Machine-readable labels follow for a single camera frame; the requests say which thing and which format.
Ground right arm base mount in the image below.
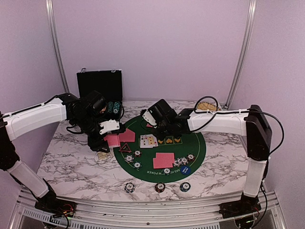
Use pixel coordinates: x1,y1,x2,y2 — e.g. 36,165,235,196
219,200,262,219

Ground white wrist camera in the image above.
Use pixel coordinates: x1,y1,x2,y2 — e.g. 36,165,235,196
99,120,120,135
142,110,157,126

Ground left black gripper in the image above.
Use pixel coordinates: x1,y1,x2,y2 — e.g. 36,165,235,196
72,113,110,153

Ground black triangular dealer button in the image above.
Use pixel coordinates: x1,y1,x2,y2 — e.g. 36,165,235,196
119,143,131,153

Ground teal chip stack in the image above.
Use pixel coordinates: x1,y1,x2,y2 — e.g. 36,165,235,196
180,182,191,192

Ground woven bamboo tray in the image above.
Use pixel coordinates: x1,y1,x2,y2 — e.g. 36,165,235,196
196,102,221,111

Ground right aluminium frame post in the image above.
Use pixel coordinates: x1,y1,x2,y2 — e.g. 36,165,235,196
225,0,257,108

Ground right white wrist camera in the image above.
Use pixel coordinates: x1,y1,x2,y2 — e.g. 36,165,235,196
142,110,157,126

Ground blue gold card box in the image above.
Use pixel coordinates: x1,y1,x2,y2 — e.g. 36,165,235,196
97,152,112,160

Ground green chips row in case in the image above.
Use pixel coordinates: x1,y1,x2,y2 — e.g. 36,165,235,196
106,101,114,114

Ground black poker chip case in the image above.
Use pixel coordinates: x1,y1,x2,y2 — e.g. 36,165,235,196
77,70,123,120

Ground white chips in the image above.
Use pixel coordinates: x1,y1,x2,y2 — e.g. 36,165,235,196
173,157,189,167
124,155,134,163

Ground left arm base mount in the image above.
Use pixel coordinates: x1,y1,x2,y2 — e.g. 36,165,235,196
35,199,76,218

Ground red chips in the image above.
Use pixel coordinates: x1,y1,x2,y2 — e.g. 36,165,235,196
187,154,195,161
134,150,142,157

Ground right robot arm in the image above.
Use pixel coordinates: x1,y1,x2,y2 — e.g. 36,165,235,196
140,99,272,214

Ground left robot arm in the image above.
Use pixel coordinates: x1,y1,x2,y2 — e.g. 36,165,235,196
0,91,120,214

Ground teal chips row in case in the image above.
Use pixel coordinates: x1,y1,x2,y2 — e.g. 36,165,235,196
112,102,121,114

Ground red black chip stack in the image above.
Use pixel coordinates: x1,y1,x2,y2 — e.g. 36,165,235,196
154,183,165,193

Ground red playing card deck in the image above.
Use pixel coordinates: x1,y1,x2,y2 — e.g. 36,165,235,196
104,134,121,147

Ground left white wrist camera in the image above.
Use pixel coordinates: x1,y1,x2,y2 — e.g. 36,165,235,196
99,120,120,135

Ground blue small blind button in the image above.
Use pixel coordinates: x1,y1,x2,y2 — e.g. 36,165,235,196
180,166,191,175

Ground round green poker mat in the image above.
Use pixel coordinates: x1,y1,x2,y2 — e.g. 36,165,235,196
114,116,206,183

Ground face up community card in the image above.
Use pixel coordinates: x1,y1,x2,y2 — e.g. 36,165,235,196
140,135,148,148
145,135,158,147

